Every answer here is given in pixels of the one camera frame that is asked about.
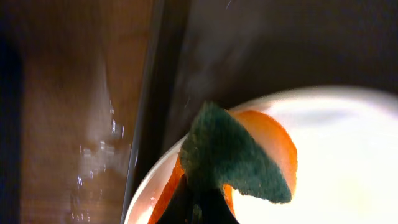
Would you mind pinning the white plate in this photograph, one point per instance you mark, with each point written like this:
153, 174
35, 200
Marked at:
346, 140

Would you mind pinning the brown serving tray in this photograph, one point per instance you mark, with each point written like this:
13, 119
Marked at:
233, 52

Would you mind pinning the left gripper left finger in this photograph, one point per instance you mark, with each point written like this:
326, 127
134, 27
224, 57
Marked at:
180, 208

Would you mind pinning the orange green scrub sponge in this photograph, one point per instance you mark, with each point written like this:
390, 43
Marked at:
247, 151

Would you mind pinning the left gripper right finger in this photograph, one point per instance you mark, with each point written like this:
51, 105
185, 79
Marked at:
215, 209

